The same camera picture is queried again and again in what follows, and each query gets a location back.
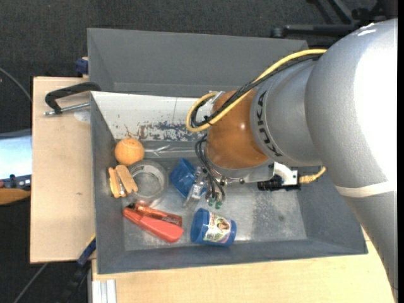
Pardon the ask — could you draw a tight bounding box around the blue plastic scoop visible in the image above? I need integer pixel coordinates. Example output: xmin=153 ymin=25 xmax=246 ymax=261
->
xmin=169 ymin=157 xmax=199 ymax=199

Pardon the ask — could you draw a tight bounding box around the blue cup with picture label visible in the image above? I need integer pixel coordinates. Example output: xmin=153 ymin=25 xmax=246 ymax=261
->
xmin=189 ymin=207 xmax=237 ymax=247

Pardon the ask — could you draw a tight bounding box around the clear tape roll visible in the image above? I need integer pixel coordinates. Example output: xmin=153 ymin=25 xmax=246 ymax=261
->
xmin=127 ymin=160 xmax=169 ymax=204

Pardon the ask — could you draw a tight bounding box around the red stapler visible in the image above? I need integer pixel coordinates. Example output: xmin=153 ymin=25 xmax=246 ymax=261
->
xmin=122 ymin=202 xmax=185 ymax=244

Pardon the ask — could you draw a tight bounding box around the grey metal bin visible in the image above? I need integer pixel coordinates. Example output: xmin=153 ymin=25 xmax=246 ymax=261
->
xmin=86 ymin=27 xmax=369 ymax=275

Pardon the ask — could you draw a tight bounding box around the tan toy sandwich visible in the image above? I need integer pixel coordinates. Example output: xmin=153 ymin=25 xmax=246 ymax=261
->
xmin=107 ymin=164 xmax=140 ymax=199

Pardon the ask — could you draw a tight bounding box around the orange ball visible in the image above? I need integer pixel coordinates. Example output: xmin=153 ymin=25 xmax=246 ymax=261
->
xmin=114 ymin=137 xmax=146 ymax=167

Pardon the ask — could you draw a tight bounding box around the pale wood flat board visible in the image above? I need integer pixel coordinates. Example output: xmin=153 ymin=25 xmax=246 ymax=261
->
xmin=30 ymin=76 xmax=97 ymax=264

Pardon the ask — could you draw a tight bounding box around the black cylinder on white bracket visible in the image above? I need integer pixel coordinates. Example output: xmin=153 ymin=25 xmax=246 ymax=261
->
xmin=257 ymin=162 xmax=301 ymax=192

